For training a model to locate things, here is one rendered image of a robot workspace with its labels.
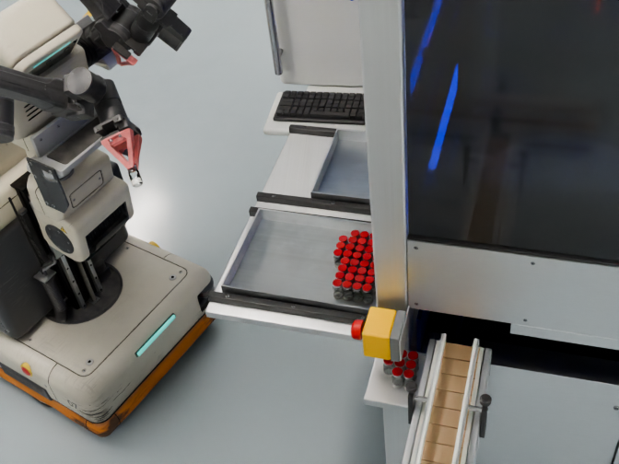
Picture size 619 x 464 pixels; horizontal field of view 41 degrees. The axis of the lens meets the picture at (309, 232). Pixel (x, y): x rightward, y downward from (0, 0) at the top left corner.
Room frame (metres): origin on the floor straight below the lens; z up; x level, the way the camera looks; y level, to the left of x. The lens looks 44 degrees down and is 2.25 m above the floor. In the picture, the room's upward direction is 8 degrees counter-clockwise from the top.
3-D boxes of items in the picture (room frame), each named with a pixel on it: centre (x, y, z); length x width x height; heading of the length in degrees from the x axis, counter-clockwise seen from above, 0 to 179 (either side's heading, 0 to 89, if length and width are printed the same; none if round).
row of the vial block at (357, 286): (1.26, -0.12, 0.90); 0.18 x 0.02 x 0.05; 158
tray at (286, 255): (1.31, 0.01, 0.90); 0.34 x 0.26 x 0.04; 68
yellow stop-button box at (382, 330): (0.99, -0.12, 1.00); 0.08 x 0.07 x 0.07; 69
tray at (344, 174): (1.59, -0.22, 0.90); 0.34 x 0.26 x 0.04; 69
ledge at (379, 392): (0.96, -0.15, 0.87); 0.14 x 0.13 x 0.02; 69
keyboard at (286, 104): (2.00, -0.15, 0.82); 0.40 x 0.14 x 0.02; 73
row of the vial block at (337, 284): (1.28, -0.07, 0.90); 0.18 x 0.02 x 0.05; 158
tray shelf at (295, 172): (1.45, -0.09, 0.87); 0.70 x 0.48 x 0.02; 159
